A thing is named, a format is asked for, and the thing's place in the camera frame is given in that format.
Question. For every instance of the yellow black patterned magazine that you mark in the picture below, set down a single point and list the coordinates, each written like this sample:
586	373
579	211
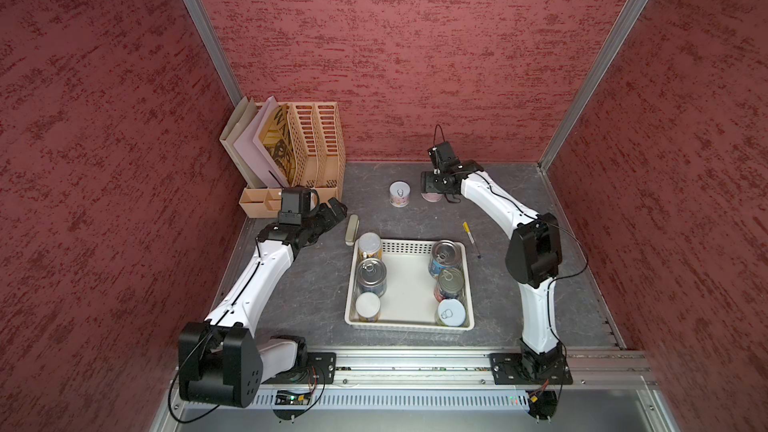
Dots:
274	140

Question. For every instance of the left aluminium corner post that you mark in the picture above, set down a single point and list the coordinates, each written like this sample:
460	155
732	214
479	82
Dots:
212	44

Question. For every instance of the left round black electronics board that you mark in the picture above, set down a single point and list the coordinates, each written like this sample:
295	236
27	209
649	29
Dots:
288	405

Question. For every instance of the light blue corn can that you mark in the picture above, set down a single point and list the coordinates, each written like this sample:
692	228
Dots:
444	254

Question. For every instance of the dark blue silver-top can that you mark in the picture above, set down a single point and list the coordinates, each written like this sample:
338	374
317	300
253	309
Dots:
371	276

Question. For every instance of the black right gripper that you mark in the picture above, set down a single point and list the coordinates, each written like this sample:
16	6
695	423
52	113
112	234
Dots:
426	183

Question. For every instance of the pink file folder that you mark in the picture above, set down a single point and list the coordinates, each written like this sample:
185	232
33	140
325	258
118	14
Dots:
249	159

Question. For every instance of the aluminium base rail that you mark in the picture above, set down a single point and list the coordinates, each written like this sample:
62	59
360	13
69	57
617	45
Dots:
447	389

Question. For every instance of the white perforated plastic basket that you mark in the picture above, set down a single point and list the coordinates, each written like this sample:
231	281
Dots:
408	303

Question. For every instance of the small yellow white-lid can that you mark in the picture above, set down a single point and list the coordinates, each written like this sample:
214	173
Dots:
368	307

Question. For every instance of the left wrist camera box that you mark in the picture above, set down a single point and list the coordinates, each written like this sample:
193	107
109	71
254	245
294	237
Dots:
297	204

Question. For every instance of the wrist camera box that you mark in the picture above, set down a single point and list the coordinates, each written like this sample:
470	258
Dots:
297	204
443	158

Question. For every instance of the pink can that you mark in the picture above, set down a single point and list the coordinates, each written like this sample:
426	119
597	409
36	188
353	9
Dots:
432	197
399	194

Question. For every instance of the yellow can with white lid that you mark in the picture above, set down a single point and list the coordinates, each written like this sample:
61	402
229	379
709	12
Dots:
370	246

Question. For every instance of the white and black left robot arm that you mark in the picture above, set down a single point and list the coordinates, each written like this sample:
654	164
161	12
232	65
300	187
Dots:
219	360

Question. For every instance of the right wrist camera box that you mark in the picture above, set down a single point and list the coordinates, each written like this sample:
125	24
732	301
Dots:
443	158

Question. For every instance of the yellow white pen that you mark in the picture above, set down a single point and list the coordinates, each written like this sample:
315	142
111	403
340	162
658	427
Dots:
472	239

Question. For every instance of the peach plastic desk organizer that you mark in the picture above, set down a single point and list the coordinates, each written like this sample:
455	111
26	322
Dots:
319	150

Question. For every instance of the green label white-top can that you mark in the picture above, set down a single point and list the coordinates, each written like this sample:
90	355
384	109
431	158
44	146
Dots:
450	313

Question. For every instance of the aluminium corner post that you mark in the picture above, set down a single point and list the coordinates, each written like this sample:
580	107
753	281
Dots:
619	32
212	44

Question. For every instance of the right aluminium corner post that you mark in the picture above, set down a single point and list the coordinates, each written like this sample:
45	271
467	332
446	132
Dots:
619	32

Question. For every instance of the dark navy red can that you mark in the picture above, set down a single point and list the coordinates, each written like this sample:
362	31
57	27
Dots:
449	284

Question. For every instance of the right round black electronics board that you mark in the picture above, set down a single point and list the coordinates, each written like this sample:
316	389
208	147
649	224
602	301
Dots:
542	405

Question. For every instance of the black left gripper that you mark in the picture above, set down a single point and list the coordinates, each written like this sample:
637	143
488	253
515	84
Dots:
330	220

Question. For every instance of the round black electronics board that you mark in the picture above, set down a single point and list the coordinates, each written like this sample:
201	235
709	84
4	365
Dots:
542	405
288	405

